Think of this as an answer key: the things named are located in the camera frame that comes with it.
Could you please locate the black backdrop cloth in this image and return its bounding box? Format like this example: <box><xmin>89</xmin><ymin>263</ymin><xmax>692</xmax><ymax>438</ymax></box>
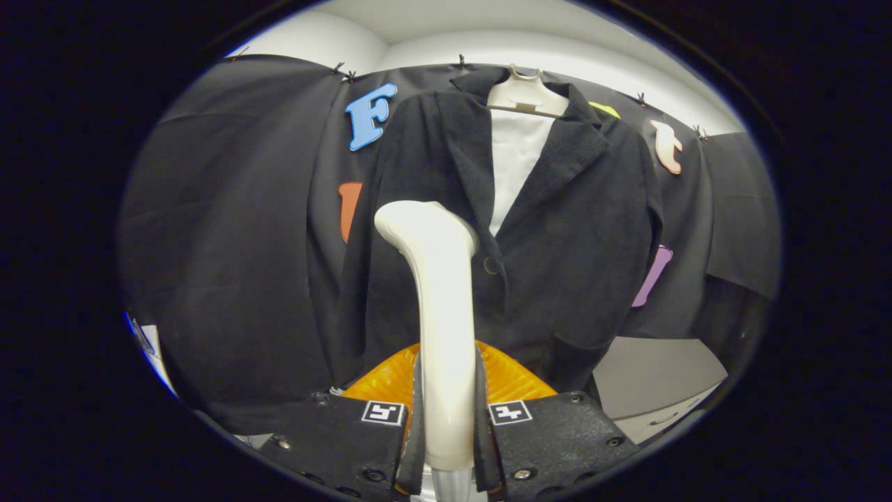
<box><xmin>117</xmin><ymin>54</ymin><xmax>781</xmax><ymax>436</ymax></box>

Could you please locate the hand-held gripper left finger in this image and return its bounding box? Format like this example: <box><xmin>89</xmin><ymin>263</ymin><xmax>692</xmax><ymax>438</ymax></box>
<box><xmin>256</xmin><ymin>342</ymin><xmax>427</xmax><ymax>501</ymax></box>

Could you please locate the white garment steamer head with hose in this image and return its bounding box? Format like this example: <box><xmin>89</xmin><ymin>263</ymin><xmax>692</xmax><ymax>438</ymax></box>
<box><xmin>374</xmin><ymin>200</ymin><xmax>482</xmax><ymax>502</ymax></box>

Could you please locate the black blazer jacket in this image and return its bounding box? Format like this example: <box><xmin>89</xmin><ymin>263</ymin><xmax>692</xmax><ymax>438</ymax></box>
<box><xmin>339</xmin><ymin>66</ymin><xmax>664</xmax><ymax>393</ymax></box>

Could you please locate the white blue-edged panel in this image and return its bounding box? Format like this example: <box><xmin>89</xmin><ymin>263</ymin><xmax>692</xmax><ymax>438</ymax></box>
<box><xmin>125</xmin><ymin>314</ymin><xmax>178</xmax><ymax>398</ymax></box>

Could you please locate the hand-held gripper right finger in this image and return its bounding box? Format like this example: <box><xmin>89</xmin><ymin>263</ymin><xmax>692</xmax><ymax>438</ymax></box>
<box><xmin>475</xmin><ymin>340</ymin><xmax>642</xmax><ymax>497</ymax></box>

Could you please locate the white shirt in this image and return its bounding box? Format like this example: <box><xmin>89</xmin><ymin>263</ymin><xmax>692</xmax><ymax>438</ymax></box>
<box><xmin>489</xmin><ymin>108</ymin><xmax>556</xmax><ymax>238</ymax></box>

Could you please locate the white clothes hanger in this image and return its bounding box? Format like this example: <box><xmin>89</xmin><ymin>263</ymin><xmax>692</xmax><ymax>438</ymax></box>
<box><xmin>486</xmin><ymin>64</ymin><xmax>571</xmax><ymax>118</ymax></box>

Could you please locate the grey cabinet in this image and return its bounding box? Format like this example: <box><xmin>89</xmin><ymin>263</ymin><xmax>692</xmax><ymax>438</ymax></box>
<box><xmin>592</xmin><ymin>336</ymin><xmax>729</xmax><ymax>445</ymax></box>

